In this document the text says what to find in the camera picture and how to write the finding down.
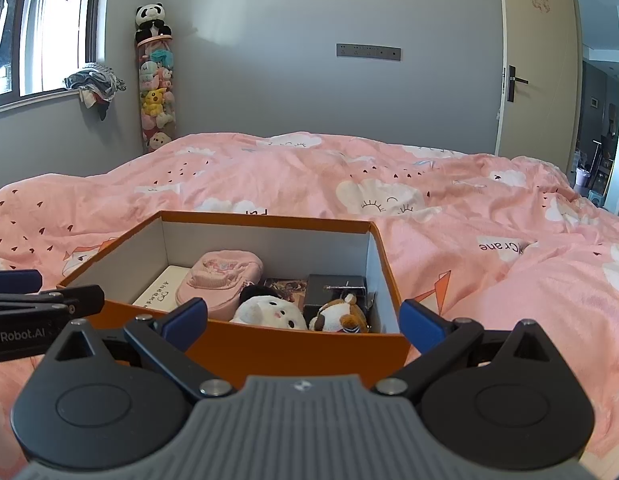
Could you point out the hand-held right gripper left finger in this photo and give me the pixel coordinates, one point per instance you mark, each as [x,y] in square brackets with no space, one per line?
[184,317]

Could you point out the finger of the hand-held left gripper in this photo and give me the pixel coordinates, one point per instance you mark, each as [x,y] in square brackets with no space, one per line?
[19,281]
[82,300]

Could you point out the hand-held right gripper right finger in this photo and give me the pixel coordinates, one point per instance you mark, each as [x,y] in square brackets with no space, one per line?
[419,322]

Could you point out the long white box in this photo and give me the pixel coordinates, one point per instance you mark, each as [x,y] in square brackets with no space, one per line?
[162,287]

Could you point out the pink pouch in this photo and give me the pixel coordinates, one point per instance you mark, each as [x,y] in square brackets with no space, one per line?
[219,275]

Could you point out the brown plush with blue tag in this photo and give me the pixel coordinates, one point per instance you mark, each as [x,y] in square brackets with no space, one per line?
[339,317]

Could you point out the white plush with black ear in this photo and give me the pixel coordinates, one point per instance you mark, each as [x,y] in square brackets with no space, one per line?
[269,310]

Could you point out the dark grey box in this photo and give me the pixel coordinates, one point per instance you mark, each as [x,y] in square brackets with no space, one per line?
[334,287]

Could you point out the reddish patterned small box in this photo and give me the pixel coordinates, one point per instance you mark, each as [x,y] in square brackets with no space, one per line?
[284,287]

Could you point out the orange cardboard box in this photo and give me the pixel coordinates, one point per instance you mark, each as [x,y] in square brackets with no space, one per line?
[289,355]

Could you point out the pink printed blanket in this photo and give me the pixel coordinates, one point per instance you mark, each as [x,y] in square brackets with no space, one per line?
[489,285]

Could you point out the pile of clothes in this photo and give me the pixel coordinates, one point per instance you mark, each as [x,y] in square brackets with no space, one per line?
[94,85]

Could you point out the clear tube of plush toys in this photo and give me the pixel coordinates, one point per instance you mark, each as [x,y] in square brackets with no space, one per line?
[157,100]

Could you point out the white waste bin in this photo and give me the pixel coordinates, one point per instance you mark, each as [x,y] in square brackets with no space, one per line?
[582,179]

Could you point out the window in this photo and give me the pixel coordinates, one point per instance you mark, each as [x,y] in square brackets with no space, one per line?
[49,25]

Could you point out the cream door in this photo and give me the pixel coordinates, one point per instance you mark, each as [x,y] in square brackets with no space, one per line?
[539,85]

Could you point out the panda plush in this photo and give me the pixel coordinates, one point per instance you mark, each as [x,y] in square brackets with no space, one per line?
[152,20]

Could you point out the grey wall socket panel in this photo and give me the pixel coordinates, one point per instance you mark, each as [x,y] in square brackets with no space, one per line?
[368,52]

